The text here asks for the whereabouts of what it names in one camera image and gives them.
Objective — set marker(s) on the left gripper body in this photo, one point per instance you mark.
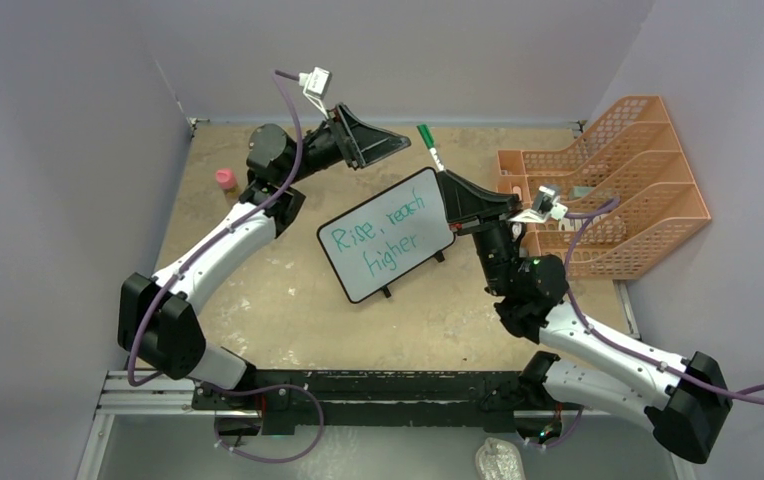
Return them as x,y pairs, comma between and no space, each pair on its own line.
321,150

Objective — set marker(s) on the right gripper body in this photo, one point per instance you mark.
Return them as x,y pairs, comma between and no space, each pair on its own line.
494,246

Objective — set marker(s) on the green marker cap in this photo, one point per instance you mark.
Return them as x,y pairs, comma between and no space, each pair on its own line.
426,136

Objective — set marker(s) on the green whiteboard marker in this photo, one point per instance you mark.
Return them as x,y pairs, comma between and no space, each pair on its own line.
436,158

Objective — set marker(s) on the small whiteboard black frame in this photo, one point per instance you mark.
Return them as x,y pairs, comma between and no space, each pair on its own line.
385,237

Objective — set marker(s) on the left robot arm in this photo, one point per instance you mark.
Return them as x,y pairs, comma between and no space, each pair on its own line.
157,320

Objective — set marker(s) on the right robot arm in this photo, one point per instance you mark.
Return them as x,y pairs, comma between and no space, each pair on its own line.
678,399

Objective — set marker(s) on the pink cap bottle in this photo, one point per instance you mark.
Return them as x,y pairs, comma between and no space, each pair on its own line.
228,184

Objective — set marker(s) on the orange plastic file organizer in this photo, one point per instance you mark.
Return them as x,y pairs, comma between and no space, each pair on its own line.
627,183

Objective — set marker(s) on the clear plastic bag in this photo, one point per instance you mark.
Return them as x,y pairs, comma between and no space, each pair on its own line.
498,459

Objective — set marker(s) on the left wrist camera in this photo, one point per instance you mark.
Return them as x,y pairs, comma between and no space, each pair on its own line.
315,85

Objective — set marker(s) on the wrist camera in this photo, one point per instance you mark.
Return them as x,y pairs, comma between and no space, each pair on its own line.
546,206
315,85

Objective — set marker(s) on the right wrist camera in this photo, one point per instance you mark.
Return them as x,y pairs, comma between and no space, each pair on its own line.
546,206

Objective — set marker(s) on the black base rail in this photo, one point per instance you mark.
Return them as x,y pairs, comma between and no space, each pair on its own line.
285,399

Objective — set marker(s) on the aluminium frame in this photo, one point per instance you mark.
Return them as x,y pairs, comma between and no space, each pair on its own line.
120,404

